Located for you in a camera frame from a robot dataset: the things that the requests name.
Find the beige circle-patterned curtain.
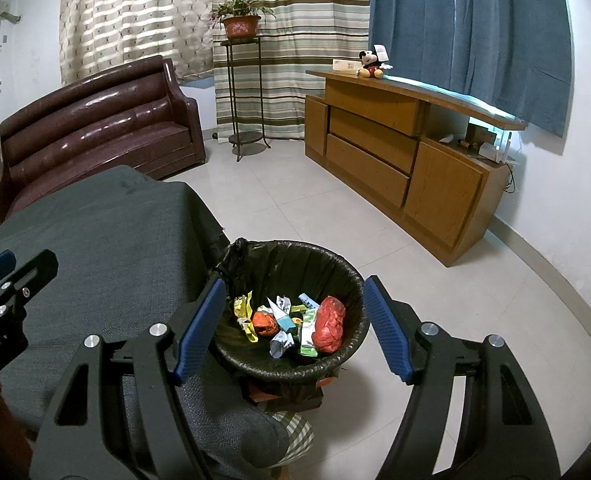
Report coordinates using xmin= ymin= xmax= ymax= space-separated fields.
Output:
xmin=59 ymin=0 xmax=216 ymax=86

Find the wooden cabinet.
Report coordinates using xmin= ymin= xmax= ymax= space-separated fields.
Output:
xmin=304 ymin=69 xmax=527 ymax=267

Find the potted plant in red pot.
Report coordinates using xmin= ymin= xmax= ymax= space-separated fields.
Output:
xmin=210 ymin=0 xmax=276 ymax=39

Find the waste bin with black liner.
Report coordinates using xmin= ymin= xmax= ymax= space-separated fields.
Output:
xmin=214 ymin=238 xmax=371 ymax=411

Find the red plastic bag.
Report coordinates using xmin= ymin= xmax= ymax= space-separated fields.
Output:
xmin=313 ymin=296 xmax=347 ymax=354

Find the white router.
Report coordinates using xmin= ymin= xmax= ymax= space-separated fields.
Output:
xmin=478 ymin=131 xmax=515 ymax=166

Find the black metal plant stand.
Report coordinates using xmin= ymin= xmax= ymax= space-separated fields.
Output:
xmin=220 ymin=36 xmax=272 ymax=162

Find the dark brown leather sofa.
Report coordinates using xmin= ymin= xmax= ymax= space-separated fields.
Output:
xmin=0 ymin=55 xmax=207 ymax=228

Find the white printed leaflet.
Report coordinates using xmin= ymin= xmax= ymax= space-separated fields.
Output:
xmin=266 ymin=296 xmax=292 ymax=331

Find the blue curtain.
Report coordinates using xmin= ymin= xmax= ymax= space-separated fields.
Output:
xmin=368 ymin=0 xmax=576 ymax=137

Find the white paper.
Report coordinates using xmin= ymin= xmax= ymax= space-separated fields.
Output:
xmin=269 ymin=332 xmax=296 ymax=360

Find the white and green wrapper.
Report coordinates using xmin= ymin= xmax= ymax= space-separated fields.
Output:
xmin=299 ymin=307 xmax=321 ymax=358

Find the striped curtain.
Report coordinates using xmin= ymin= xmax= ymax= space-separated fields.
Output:
xmin=210 ymin=0 xmax=373 ymax=142

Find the small brown box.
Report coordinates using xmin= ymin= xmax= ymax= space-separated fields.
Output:
xmin=465 ymin=122 xmax=496 ymax=150

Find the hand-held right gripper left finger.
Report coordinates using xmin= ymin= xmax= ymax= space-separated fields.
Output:
xmin=28 ymin=277 xmax=227 ymax=480

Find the green checkered cloth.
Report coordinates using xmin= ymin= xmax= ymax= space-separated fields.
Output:
xmin=268 ymin=409 xmax=315 ymax=468

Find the yellow snack wrapper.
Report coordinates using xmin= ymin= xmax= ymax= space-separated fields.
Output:
xmin=232 ymin=294 xmax=261 ymax=343

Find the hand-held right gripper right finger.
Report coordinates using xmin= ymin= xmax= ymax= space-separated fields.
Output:
xmin=362 ymin=275 xmax=561 ymax=480

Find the orange plastic bag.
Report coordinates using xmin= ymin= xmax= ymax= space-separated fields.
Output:
xmin=252 ymin=311 xmax=278 ymax=337

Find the mouse plush toy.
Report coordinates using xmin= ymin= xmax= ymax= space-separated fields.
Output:
xmin=358 ymin=46 xmax=393 ymax=80

